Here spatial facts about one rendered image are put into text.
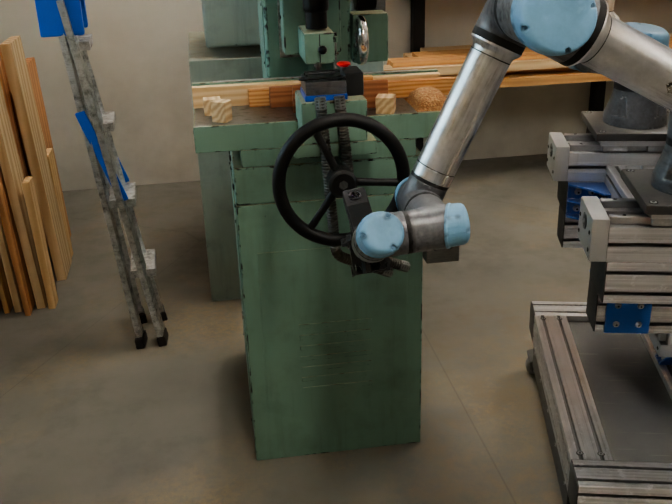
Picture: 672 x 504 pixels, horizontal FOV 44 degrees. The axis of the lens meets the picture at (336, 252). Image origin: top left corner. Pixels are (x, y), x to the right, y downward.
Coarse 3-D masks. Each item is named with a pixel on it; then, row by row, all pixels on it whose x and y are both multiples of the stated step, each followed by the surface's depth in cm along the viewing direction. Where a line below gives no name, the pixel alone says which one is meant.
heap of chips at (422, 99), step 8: (424, 88) 195; (432, 88) 194; (416, 96) 194; (424, 96) 191; (432, 96) 191; (440, 96) 191; (416, 104) 192; (424, 104) 190; (432, 104) 190; (440, 104) 190
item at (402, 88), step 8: (392, 80) 202; (400, 80) 202; (408, 80) 202; (416, 80) 202; (424, 80) 202; (432, 80) 202; (440, 80) 203; (448, 80) 203; (256, 88) 198; (264, 88) 198; (392, 88) 202; (400, 88) 202; (408, 88) 202; (416, 88) 202; (440, 88) 203; (448, 88) 204; (248, 96) 199; (256, 96) 197; (264, 96) 198; (400, 96) 203; (408, 96) 203; (256, 104) 198; (264, 104) 198
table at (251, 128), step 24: (240, 120) 187; (264, 120) 186; (288, 120) 186; (384, 120) 188; (408, 120) 189; (432, 120) 190; (216, 144) 185; (240, 144) 186; (264, 144) 186; (312, 144) 178; (336, 144) 179; (360, 144) 180
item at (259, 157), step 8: (384, 144) 190; (408, 144) 191; (240, 152) 189; (248, 152) 186; (256, 152) 187; (264, 152) 187; (272, 152) 187; (384, 152) 191; (408, 152) 192; (248, 160) 187; (256, 160) 187; (264, 160) 188; (272, 160) 188; (296, 160) 189; (304, 160) 189; (312, 160) 189; (320, 160) 190
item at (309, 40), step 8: (304, 32) 191; (312, 32) 191; (320, 32) 191; (328, 32) 190; (304, 40) 190; (312, 40) 190; (320, 40) 191; (328, 40) 191; (304, 48) 191; (312, 48) 191; (328, 48) 192; (304, 56) 193; (312, 56) 192; (320, 56) 192; (328, 56) 192; (320, 64) 197
